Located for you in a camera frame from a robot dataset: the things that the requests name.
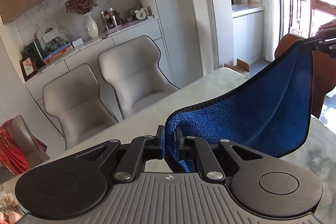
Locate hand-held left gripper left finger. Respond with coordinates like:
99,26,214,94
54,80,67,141
76,125,166,184

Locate grey-brown chair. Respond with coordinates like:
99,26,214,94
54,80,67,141
10,115,51,169

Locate wooden picture frame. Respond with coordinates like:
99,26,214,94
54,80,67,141
19,57,39,82

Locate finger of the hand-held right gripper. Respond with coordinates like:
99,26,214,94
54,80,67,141
315,27,336,42
304,39,336,59

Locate balcony railing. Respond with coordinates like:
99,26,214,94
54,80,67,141
280,0,308,38

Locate clear acrylic organizer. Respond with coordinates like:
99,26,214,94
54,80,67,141
101,6,124,31

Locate snack dish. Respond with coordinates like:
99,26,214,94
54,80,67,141
0,192,25,224

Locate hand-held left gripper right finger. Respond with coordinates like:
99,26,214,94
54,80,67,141
174,129,263,185

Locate white vase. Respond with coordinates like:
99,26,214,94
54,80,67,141
84,13,99,39

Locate dark green radio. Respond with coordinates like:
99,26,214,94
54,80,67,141
24,39,46,67

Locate stack of books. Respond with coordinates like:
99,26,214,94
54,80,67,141
42,42,74,64

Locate white sheer curtain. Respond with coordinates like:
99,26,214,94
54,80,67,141
262,0,283,64

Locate blue towel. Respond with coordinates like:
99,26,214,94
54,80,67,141
161,39,314,174

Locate beige upholstered chair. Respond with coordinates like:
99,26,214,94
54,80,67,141
42,63,119,150
98,35,181,121

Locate chair with red cloth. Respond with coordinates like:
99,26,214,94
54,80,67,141
0,119,30,177

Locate white sideboard cabinet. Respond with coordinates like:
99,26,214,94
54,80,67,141
24,18,180,147

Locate small alarm clock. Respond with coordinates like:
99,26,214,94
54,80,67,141
134,8,147,20

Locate white counter cabinet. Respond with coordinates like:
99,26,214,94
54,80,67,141
232,5,266,65

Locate cardboard box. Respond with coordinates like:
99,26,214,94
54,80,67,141
223,58,252,75

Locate dried flower bouquet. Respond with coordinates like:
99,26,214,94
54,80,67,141
64,0,104,16

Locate brown leather chair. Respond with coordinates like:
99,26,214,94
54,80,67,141
274,33,336,119

